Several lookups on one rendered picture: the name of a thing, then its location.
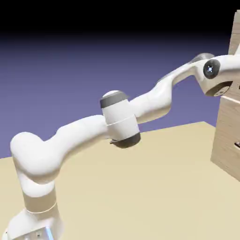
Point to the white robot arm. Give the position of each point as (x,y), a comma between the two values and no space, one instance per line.
(120,120)

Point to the light wood drawer front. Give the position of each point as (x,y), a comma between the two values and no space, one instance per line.
(225,131)
(234,33)

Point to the light wood cabinet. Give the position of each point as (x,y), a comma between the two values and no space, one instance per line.
(225,150)

